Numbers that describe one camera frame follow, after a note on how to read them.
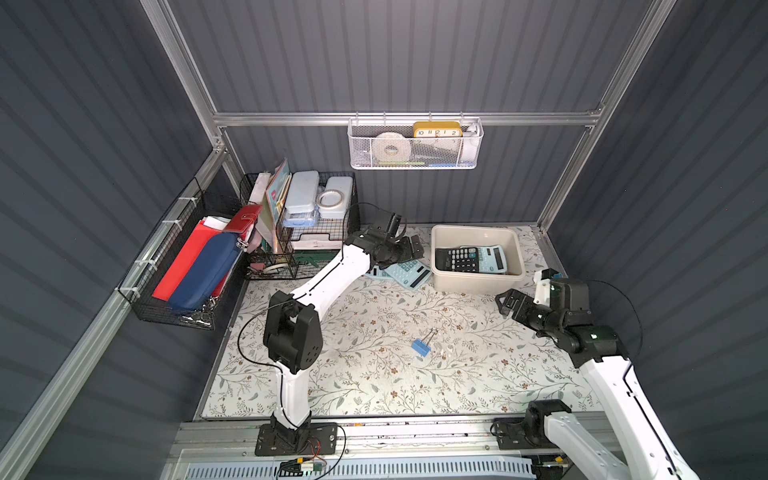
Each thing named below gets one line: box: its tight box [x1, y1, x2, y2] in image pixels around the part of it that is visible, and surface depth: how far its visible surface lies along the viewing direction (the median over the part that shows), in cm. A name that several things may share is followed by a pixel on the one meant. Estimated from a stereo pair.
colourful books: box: [256, 158, 292, 254], surface depth 96 cm
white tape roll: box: [372, 132, 411, 162], surface depth 86 cm
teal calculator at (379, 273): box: [365, 265, 392, 279], surface depth 106 cm
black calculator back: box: [435, 246, 479, 273], surface depth 101 cm
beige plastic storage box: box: [430, 225, 526, 295], surface depth 101 cm
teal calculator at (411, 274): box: [384, 259, 432, 291], surface depth 104 cm
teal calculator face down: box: [478, 244, 508, 274], surface depth 101 cm
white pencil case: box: [284, 170, 320, 219], surface depth 96 cm
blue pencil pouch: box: [169, 232, 241, 310], surface depth 71 cm
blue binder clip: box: [411, 328, 438, 357], surface depth 91 cm
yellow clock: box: [413, 121, 463, 138], surface depth 90 cm
